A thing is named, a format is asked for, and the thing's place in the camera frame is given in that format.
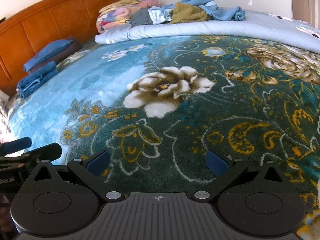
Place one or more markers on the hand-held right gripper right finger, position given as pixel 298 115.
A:
pixel 216 163

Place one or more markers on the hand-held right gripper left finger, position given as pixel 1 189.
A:
pixel 98 163

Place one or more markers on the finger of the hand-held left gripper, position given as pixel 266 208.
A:
pixel 17 145
pixel 47 151

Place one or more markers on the light blue sweatpants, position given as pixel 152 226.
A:
pixel 225 12

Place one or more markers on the grey floral sheet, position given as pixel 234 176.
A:
pixel 3 120

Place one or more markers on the teal floral blanket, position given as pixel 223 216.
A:
pixel 175 120

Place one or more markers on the folded blue towel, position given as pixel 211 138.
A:
pixel 35 80

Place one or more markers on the folded brown garment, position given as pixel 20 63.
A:
pixel 72 46

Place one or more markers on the orange wooden headboard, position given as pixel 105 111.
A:
pixel 50 22

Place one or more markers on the light blue quilt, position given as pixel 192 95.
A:
pixel 225 30

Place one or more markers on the colourful floral folded blanket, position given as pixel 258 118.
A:
pixel 112 17

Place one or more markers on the grey garment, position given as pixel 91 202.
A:
pixel 140 17

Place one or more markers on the olive green sweater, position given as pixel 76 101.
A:
pixel 190 13

